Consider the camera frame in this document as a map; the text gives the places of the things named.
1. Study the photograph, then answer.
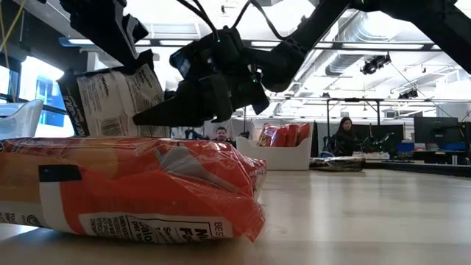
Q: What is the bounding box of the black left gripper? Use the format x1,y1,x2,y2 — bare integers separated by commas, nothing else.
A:
60,0,149,67

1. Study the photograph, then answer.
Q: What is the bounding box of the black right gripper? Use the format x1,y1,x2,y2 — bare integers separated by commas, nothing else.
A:
132,27,271,127

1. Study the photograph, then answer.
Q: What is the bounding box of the black spicy noodles pack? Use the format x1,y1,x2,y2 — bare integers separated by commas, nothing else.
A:
57,49,171,139
308,155,366,173

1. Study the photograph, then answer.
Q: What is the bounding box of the large window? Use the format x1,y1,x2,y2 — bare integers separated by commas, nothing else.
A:
0,54,74,138

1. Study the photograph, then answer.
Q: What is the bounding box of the white plastic bin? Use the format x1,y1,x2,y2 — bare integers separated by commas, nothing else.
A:
235,123,314,172

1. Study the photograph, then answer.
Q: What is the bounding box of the clear plastic bin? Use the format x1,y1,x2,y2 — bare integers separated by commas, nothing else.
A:
0,99,45,141

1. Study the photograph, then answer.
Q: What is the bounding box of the seated person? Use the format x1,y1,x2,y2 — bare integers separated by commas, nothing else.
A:
323,116,369,158

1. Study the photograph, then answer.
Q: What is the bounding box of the black computer monitor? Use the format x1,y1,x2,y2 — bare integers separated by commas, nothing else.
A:
362,124,406,152
414,116,461,145

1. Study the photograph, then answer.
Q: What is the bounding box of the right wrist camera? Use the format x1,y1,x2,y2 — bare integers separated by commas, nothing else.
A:
169,46,210,82

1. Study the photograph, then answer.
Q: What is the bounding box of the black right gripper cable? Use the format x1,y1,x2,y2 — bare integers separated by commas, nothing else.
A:
175,0,291,42

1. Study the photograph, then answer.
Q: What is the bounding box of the black background rig frame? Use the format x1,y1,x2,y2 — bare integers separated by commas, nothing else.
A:
325,96,383,148

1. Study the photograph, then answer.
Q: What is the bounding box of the silver ceiling duct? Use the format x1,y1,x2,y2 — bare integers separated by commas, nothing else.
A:
323,7,417,77

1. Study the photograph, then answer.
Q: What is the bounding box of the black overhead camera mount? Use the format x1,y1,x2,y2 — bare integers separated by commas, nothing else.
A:
397,87,420,100
359,53,392,77

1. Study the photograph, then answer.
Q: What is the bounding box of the black ceiling light rail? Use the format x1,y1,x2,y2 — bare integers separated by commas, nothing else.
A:
58,36,457,52

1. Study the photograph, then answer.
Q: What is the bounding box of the black metal table frame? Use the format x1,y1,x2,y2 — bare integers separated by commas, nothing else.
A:
362,160,471,179

